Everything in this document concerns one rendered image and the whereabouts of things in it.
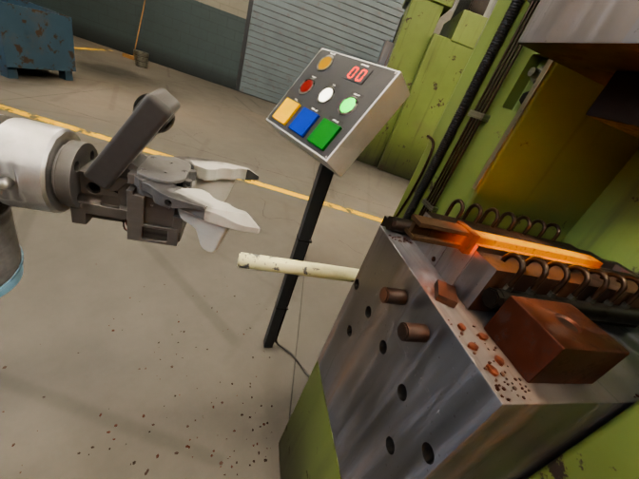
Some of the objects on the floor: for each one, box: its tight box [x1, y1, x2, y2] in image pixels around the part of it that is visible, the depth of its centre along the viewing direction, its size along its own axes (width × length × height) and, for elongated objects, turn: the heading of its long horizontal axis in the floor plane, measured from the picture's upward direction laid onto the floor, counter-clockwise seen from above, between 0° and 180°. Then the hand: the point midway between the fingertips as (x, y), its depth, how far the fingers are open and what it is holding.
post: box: [263, 163, 333, 348], centre depth 115 cm, size 4×4×108 cm
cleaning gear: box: [123, 0, 149, 68], centre depth 628 cm, size 80×118×145 cm
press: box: [356, 0, 490, 181], centre depth 484 cm, size 220×123×290 cm, turn 62°
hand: (261, 194), depth 37 cm, fingers open, 14 cm apart
